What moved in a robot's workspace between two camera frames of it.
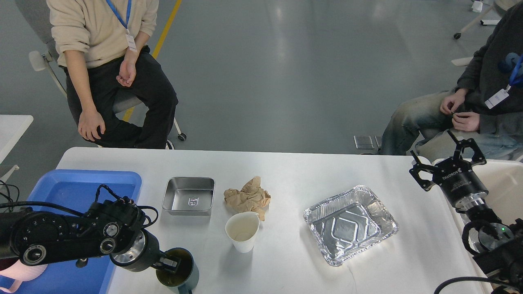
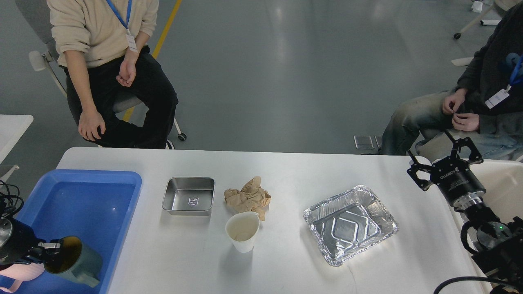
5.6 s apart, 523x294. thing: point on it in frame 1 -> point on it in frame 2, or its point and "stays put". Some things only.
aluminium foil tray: (349, 224) stays put
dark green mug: (186, 279) -> (77, 261)
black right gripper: (460, 185) stays put
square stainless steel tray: (189, 196) stays put
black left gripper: (139, 252) -> (16, 239)
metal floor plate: (365, 142) stays put
